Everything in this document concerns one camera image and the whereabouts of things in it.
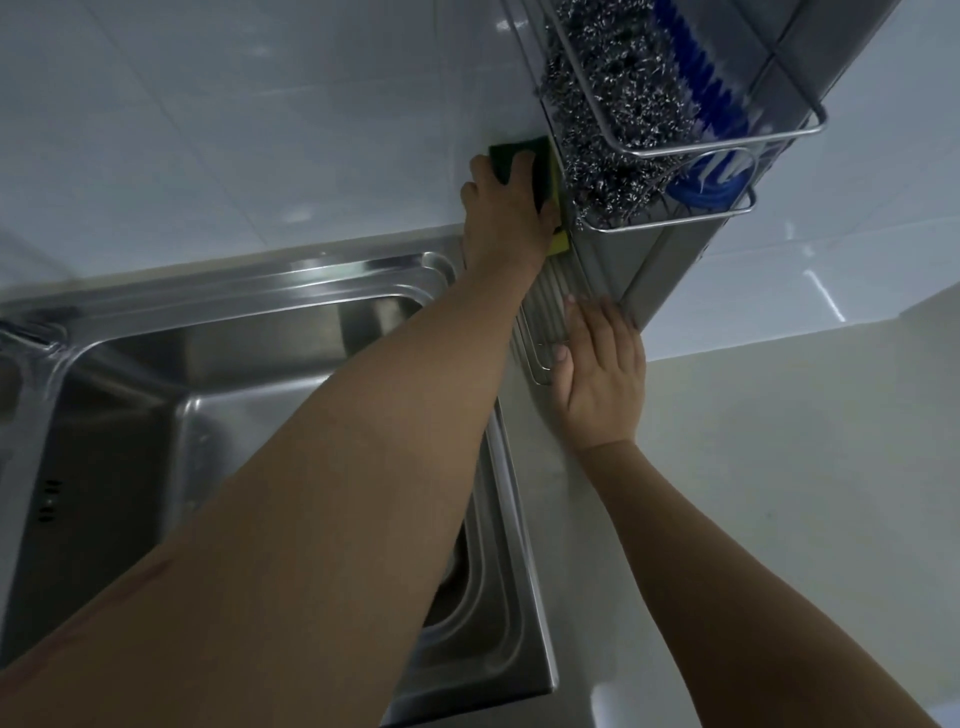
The person's left hand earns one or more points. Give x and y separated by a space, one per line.
501 225

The person's right hand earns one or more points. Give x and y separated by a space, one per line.
604 382

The person's left fingers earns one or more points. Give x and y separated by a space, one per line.
523 174

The person's right thumb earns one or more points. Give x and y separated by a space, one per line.
562 365

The green and yellow sponge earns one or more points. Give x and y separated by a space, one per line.
553 180

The person's left forearm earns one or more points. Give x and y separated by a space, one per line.
315 495

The person's right forearm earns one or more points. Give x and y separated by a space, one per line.
720 592

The steel wool scrubber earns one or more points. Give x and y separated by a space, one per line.
615 90

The blue bristle brush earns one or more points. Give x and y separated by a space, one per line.
709 82

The stainless steel sink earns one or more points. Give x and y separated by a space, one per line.
187 390

